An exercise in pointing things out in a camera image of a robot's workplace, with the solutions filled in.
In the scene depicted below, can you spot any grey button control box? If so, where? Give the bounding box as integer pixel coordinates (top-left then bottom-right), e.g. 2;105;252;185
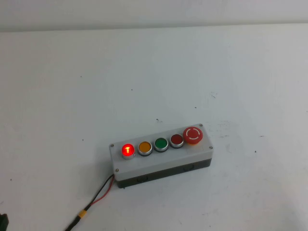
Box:
109;123;214;190

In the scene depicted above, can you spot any red emergency stop mushroom button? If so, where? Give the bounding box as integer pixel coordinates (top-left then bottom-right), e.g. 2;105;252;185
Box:
182;126;203;146

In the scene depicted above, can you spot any dark red push button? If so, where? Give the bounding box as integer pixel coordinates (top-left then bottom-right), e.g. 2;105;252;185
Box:
169;133;185;149

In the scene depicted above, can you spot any yellow push button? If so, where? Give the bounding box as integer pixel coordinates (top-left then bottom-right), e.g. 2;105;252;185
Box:
137;141;153;157

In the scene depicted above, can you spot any red power wire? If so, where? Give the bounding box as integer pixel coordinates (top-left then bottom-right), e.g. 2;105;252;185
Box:
88;178;116;205

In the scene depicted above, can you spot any black power wire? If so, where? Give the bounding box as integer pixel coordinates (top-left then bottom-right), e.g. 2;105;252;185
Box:
64;174;115;231

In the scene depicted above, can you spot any green push button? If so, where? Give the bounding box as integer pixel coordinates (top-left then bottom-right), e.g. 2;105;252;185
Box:
154;137;169;153

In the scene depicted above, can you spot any red indicator lamp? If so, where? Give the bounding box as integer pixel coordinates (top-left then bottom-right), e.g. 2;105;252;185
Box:
121;143;136;160

